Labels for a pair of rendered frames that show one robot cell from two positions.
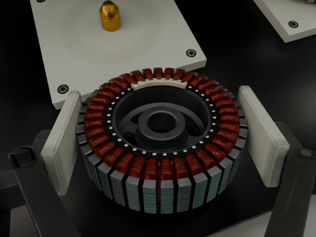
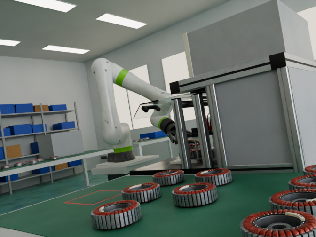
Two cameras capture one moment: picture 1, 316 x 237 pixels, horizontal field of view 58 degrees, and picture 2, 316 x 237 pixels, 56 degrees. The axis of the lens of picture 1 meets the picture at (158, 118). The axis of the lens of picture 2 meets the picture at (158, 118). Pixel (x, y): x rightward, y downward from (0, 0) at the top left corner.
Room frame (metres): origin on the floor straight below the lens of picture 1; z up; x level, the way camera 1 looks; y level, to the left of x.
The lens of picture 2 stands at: (1.45, -0.99, 0.95)
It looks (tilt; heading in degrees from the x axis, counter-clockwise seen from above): 2 degrees up; 150
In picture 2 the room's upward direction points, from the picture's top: 9 degrees counter-clockwise
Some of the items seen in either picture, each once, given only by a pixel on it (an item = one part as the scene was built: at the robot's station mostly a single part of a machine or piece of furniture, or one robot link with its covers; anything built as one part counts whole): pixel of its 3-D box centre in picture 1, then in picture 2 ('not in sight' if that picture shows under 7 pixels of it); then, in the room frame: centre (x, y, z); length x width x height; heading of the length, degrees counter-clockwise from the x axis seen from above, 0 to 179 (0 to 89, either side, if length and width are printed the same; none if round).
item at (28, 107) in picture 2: not in sight; (20, 109); (-6.37, -0.18, 1.89); 0.42 x 0.42 x 0.22; 20
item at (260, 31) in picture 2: not in sight; (250, 50); (0.57, 0.04, 1.22); 0.44 x 0.39 x 0.20; 110
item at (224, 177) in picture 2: not in sight; (213, 177); (0.72, -0.40, 0.77); 0.11 x 0.11 x 0.04
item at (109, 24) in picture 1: (109, 14); not in sight; (0.23, 0.05, 0.80); 0.02 x 0.02 x 0.03
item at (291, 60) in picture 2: not in sight; (256, 78); (0.57, 0.05, 1.09); 0.68 x 0.44 x 0.05; 110
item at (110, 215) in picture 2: not in sight; (116, 214); (0.80, -0.76, 0.77); 0.11 x 0.11 x 0.04
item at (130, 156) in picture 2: not in sight; (117, 156); (-0.43, -0.25, 0.80); 0.26 x 0.15 x 0.06; 28
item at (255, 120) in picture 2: not in sight; (252, 124); (0.76, -0.23, 0.91); 0.28 x 0.03 x 0.32; 20
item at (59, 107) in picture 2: not in sight; (55, 108); (-6.69, 0.69, 1.86); 0.42 x 0.42 x 0.16; 21
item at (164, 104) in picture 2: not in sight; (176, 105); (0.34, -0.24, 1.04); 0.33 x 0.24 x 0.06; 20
